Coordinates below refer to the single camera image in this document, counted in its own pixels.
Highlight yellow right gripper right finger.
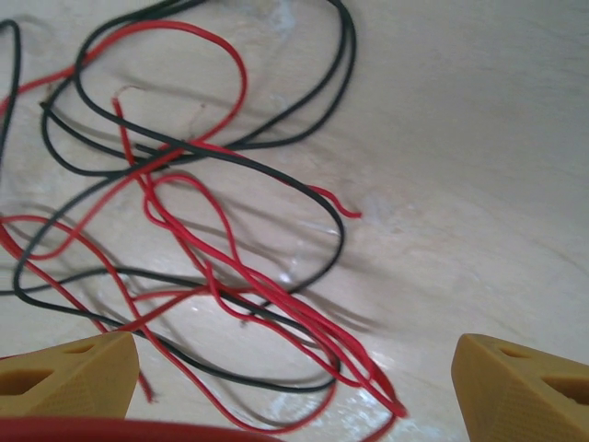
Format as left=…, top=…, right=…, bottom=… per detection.
left=452, top=333, right=589, bottom=442

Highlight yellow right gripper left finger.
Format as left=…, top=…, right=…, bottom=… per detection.
left=0, top=331, right=141, bottom=421

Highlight dark wires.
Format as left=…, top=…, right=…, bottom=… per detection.
left=0, top=415, right=295, bottom=442

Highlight red cable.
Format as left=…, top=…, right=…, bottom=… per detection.
left=0, top=20, right=249, bottom=259
left=112, top=96, right=409, bottom=418
left=0, top=215, right=397, bottom=434

